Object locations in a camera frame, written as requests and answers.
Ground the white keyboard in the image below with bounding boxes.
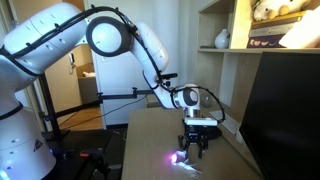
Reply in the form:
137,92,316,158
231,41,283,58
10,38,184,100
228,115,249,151
211,109,242,135

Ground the brown armchair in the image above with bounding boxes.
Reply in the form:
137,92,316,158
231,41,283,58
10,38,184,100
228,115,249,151
75,63,99,105

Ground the purple moon phase book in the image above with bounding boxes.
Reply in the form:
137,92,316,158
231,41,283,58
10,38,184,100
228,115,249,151
247,34,288,49

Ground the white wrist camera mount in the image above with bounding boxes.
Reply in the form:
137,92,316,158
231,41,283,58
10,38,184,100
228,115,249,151
184,117,218,127

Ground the yellow spine book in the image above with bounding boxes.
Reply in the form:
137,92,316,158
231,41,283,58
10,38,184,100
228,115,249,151
251,11,306,30

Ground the black computer monitor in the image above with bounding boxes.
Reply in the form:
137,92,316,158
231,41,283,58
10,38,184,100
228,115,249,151
239,51,320,180

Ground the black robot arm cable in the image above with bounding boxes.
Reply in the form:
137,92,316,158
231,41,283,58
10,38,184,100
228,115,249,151
0,4,226,125

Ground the white plush toy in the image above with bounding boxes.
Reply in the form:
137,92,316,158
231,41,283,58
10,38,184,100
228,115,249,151
252,0,311,22

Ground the black camera stand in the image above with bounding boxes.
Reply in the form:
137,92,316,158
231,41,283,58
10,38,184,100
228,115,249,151
39,68,158,141

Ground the grey spine book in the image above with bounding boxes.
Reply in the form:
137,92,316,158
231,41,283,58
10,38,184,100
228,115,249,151
248,24,298,38

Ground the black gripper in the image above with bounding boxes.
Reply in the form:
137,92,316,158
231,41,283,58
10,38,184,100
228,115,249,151
177,125,210,160

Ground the white ceramic vase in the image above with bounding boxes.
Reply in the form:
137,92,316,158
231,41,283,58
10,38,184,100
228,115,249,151
214,28,231,50

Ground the light wooden shelf unit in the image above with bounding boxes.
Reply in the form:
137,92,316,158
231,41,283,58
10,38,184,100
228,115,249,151
196,0,320,114

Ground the black floor mat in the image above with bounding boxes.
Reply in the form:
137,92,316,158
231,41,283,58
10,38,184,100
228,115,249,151
41,128,129,180

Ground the black stereo camera bar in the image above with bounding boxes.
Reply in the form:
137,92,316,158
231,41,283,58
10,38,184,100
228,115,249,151
159,72,179,81

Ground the black clamp with red tip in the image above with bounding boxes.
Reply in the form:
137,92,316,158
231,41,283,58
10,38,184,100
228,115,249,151
79,149,111,180

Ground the white strap with light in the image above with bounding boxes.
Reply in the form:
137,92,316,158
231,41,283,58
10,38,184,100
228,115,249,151
169,149,203,178

